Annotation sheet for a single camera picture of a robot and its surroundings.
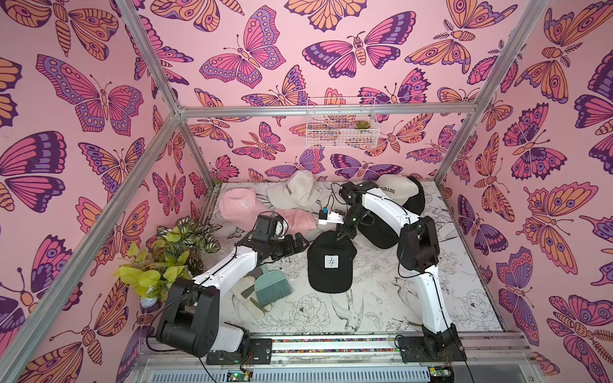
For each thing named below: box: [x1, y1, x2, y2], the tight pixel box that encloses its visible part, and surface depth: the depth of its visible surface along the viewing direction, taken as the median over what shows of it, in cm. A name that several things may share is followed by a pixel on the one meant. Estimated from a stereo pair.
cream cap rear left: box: [266, 169, 323, 210], surface depth 112 cm
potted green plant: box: [114, 217, 222, 308], surface depth 76 cm
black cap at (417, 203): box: [402, 175, 426, 216], surface depth 107 cm
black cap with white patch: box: [307, 230, 357, 294], surface depth 91 cm
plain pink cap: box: [274, 209, 318, 239], surface depth 103 cm
